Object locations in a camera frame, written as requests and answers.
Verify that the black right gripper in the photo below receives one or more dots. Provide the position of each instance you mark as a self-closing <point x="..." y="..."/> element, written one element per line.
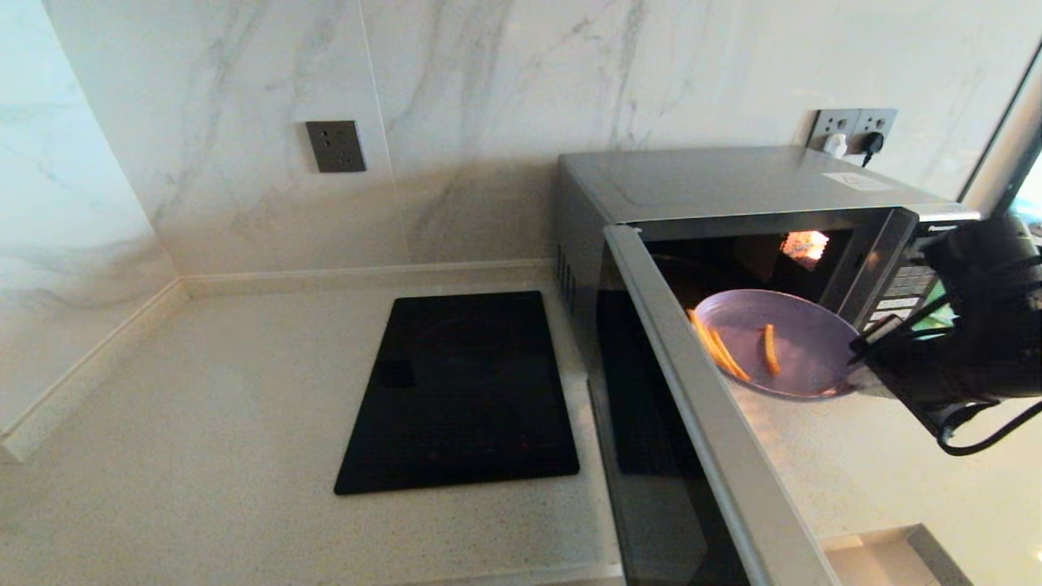
<point x="920" y="370"/>

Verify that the purple plastic plate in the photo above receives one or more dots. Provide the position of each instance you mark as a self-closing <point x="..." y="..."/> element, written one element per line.
<point x="806" y="342"/>

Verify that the silver black microwave oven body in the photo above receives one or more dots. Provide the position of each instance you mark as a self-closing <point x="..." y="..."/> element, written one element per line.
<point x="733" y="179"/>

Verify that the black power plug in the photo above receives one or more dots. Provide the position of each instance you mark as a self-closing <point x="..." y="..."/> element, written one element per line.
<point x="873" y="144"/>

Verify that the white power plug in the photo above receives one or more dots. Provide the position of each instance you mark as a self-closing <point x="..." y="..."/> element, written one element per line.
<point x="837" y="145"/>

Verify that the black glass induction cooktop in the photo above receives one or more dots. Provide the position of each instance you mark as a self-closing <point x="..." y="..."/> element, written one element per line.
<point x="464" y="391"/>

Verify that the grey wall power socket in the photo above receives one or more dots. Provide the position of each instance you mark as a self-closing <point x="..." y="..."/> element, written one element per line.
<point x="882" y="120"/>
<point x="830" y="120"/>

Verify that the dark grey single wall socket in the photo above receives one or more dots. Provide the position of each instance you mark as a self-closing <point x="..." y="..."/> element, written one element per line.
<point x="335" y="146"/>

